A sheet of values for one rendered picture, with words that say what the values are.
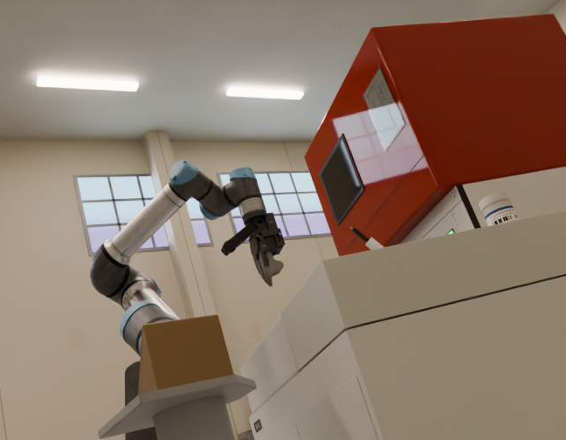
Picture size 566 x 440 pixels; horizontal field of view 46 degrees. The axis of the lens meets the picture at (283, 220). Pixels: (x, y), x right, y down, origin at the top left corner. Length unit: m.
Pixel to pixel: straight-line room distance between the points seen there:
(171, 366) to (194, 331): 0.10
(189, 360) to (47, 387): 6.76
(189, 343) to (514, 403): 0.69
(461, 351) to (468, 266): 0.19
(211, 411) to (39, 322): 7.03
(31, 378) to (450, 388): 7.13
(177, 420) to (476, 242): 0.74
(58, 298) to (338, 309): 7.39
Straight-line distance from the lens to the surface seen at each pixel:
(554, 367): 1.50
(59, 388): 8.25
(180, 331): 1.52
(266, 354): 1.85
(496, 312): 1.47
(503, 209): 1.66
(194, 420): 1.46
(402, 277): 1.40
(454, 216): 2.04
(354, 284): 1.35
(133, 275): 2.07
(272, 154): 10.87
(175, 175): 1.90
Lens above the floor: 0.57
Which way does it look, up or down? 21 degrees up
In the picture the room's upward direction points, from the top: 18 degrees counter-clockwise
